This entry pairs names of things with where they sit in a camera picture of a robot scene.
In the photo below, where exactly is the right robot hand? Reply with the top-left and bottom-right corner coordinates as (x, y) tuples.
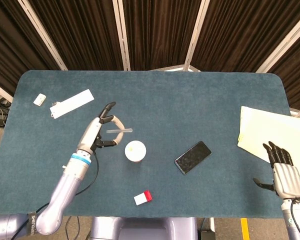
(252, 141), (300, 202)

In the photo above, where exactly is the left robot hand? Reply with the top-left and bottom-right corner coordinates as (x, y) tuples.
(76, 101), (125, 156)

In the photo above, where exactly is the clear plastic tube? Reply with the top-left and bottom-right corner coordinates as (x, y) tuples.
(106, 128), (133, 134)

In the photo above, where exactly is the white round container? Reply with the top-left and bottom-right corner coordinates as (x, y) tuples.
(124, 140), (147, 164)

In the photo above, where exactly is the long white flat box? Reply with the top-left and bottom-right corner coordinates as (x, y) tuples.
(49, 88), (95, 120)

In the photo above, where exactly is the white paper stack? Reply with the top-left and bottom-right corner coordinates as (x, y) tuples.
(237, 105), (300, 179)

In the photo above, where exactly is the yellow floor tape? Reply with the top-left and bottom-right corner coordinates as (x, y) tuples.
(240, 217), (250, 240)

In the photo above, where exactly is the blue table mat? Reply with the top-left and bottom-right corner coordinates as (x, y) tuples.
(0, 69), (300, 219)

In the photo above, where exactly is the red and white small box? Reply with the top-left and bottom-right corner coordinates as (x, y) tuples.
(133, 190), (153, 206)

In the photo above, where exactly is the black smartphone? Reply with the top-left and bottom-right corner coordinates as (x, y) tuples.
(174, 140), (212, 175)

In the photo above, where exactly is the black box on floor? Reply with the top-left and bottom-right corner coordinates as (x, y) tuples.
(199, 230), (217, 240)

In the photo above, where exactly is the robot torso base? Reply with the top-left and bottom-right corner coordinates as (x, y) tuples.
(88, 216), (199, 240)

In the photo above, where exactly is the dark curtain partition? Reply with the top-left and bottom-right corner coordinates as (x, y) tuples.
(0, 0), (300, 118)

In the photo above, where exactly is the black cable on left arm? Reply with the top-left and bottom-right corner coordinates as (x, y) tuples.
(32, 148), (100, 216)

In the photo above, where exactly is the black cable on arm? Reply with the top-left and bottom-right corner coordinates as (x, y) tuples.
(289, 197), (300, 240)
(32, 148), (100, 216)

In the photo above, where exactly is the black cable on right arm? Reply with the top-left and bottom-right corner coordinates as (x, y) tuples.
(289, 197), (300, 240)

